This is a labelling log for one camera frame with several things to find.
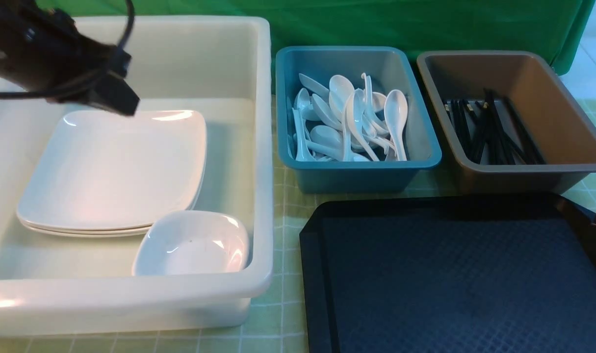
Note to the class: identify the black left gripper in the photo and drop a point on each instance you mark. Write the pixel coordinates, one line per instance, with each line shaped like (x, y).
(43, 52)

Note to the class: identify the white soup spoon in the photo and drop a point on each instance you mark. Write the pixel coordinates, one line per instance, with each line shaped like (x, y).
(341, 89)

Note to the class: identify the lower white square plate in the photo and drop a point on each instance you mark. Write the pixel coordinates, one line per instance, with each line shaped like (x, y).
(82, 232)

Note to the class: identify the brown plastic bin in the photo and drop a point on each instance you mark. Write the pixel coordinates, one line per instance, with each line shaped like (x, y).
(563, 132)

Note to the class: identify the black serving tray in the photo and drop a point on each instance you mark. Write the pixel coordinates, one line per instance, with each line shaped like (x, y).
(467, 274)

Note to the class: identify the black chopsticks bundle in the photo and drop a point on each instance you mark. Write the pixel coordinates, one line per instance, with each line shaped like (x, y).
(492, 131)

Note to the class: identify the green backdrop cloth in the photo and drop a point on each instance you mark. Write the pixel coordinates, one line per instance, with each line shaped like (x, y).
(552, 29)

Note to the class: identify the white bowl in tub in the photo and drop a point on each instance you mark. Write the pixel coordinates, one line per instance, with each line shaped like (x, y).
(193, 242)

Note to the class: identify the teal plastic bin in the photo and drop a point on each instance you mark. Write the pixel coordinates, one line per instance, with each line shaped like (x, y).
(342, 166)

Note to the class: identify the white spoon left side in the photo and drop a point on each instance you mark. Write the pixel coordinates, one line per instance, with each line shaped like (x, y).
(303, 154)

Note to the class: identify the green checked tablecloth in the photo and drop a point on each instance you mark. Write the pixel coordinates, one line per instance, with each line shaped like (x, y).
(276, 319)

